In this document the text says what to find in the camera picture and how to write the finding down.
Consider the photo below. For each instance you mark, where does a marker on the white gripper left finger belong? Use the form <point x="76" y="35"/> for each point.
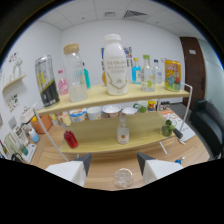
<point x="73" y="170"/>

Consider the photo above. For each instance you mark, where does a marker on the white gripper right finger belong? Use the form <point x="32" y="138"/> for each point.
<point x="156" y="168"/>

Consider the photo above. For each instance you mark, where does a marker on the clear glass with ice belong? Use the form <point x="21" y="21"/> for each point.
<point x="123" y="178"/>

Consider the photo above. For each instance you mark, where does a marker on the large white milk bottle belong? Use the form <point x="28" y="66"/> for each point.
<point x="115" y="66"/>

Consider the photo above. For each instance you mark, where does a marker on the white tray with green cup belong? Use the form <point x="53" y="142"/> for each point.
<point x="21" y="148"/>

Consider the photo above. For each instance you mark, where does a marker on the red liquid bottle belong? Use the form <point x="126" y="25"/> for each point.
<point x="71" y="139"/>

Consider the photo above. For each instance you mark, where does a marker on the glass jar of limes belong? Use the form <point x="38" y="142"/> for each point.
<point x="167" y="129"/>

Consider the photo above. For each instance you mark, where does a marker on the white-framed wooden two-tier shelf rack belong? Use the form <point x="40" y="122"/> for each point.
<point x="100" y="133"/>

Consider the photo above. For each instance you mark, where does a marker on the white pouch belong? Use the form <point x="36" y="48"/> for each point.
<point x="187" y="133"/>

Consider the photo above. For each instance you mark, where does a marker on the clear bottle with red label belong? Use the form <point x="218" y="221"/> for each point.
<point x="123" y="133"/>

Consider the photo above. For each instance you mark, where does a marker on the small white and blue bottle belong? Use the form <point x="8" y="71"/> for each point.
<point x="34" y="136"/>

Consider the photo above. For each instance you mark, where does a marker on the orange printed menu sheet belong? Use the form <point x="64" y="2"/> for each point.
<point x="170" y="116"/>

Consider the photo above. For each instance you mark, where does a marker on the orange storage basket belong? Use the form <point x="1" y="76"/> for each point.
<point x="41" y="126"/>

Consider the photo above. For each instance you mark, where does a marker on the blue-rimmed white bowl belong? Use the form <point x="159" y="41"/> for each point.
<point x="77" y="115"/>

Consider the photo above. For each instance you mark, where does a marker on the plain white bowl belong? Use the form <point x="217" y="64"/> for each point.
<point x="94" y="113"/>

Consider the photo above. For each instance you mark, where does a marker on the red-capped yellow jar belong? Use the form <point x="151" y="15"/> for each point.
<point x="152" y="106"/>

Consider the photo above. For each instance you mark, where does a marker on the white mug with green contents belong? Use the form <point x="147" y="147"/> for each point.
<point x="142" y="107"/>

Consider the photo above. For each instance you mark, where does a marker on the shallow white plate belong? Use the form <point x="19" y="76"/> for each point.
<point x="129" y="110"/>

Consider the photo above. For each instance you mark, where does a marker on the black armchair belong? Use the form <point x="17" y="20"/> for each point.
<point x="210" y="126"/>

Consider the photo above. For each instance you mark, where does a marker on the small pink bottle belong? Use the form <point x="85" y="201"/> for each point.
<point x="63" y="86"/>

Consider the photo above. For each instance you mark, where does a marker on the black and yellow can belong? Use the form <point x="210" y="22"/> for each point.
<point x="48" y="83"/>

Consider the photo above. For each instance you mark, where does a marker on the clear bottle with green cap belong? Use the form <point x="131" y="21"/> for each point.
<point x="147" y="76"/>

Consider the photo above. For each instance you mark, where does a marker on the teal bottle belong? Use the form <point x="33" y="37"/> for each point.
<point x="87" y="78"/>

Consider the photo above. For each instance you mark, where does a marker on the yellow cartoon print can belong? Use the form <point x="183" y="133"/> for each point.
<point x="173" y="76"/>

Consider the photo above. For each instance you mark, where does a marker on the small clear blue-capped bottle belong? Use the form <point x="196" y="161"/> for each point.
<point x="158" y="73"/>

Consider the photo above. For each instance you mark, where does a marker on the light blue liquid bottle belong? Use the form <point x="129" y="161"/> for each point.
<point x="136" y="73"/>

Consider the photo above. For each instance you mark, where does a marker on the dark brown door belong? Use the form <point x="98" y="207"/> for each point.
<point x="195" y="73"/>

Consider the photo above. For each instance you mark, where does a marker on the wooden wall shelf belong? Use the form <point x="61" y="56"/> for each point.
<point x="13" y="82"/>

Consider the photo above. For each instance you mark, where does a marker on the multicolour wall poster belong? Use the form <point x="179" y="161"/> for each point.
<point x="128" y="52"/>

